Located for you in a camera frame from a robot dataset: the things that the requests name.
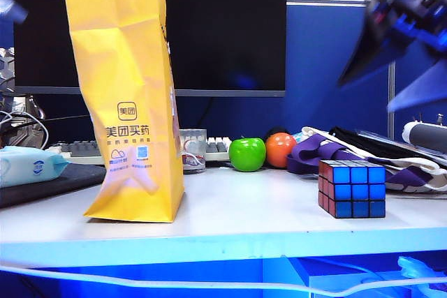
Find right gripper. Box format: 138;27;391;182
337;0;447;113

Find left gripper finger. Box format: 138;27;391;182
0;0;29;24

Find Rubik's cube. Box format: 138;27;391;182
317;159;387;220

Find purple and white tote bag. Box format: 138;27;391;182
286;126;447;194

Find yellow paper bag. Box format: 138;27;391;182
59;0;185;224

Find translucent plastic bag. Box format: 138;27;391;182
397;255;447;298

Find silver metal device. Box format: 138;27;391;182
0;46;17;91

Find grey cylinder with white cap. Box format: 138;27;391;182
401;120;447;154

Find black ball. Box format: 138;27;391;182
264;126;289;140

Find orange ball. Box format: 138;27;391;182
265;132;298;169

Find white and grey keyboard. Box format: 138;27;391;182
47;136;233;166

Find light blue wet wipes pack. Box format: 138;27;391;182
0;145;71;189

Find green apple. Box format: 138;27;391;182
228;136;268;173

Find black computer monitor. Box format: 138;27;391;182
12;0;288;98

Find black desk mat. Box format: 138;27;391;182
0;163;108;209

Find white box under desk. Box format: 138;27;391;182
309;269;447;298

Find clear plastic cup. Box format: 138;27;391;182
178;128;207;174

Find aluminium partition post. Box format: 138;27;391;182
387;60;397;139

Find thin white cable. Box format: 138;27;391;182
0;110;50;149

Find black monitor cable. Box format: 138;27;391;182
197;97;214;130

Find thick white cable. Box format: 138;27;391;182
0;265;447;298

